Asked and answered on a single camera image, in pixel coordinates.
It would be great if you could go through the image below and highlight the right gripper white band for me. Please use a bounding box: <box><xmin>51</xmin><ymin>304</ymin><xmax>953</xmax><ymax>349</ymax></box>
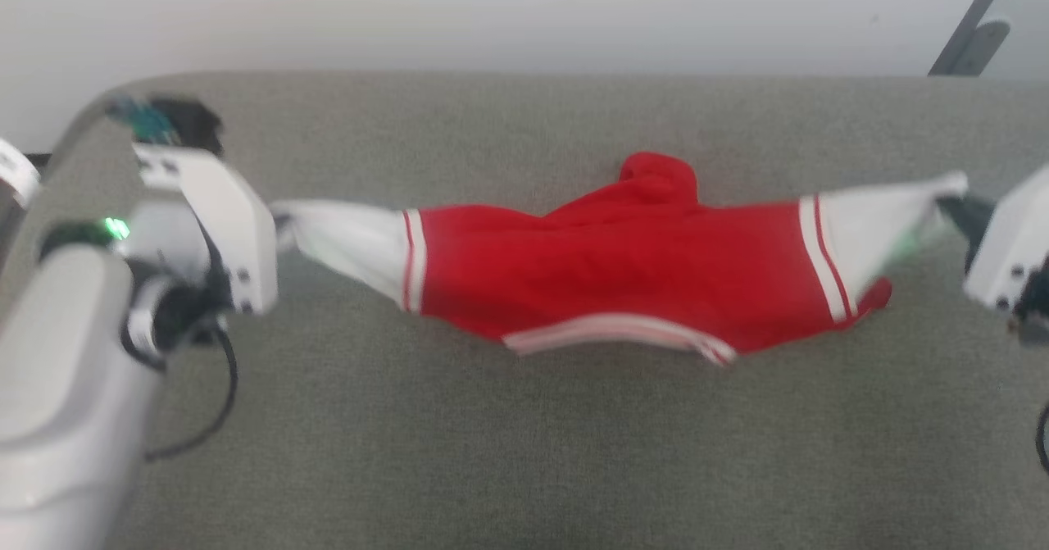
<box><xmin>934</xmin><ymin>165</ymin><xmax>1049</xmax><ymax>346</ymax></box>

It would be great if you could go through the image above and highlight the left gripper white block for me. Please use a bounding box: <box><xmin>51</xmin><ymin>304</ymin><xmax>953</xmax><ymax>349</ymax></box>
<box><xmin>127</xmin><ymin>144</ymin><xmax>279</xmax><ymax>317</ymax></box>

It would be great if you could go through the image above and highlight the red and white hooded jacket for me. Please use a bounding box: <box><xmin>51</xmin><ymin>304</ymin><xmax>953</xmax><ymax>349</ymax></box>
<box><xmin>270</xmin><ymin>151</ymin><xmax>970</xmax><ymax>368</ymax></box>

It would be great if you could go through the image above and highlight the grey slanted metal bar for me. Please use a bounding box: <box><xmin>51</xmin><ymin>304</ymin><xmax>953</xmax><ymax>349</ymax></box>
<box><xmin>929</xmin><ymin>0</ymin><xmax>1022</xmax><ymax>77</ymax></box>

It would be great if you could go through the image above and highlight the grey fabric sofa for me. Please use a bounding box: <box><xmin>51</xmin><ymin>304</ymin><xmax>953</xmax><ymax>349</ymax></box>
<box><xmin>0</xmin><ymin>70</ymin><xmax>1049</xmax><ymax>550</ymax></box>

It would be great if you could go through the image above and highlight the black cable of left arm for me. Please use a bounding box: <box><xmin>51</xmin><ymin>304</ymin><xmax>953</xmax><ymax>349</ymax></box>
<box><xmin>146</xmin><ymin>329</ymin><xmax>240</xmax><ymax>462</ymax></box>

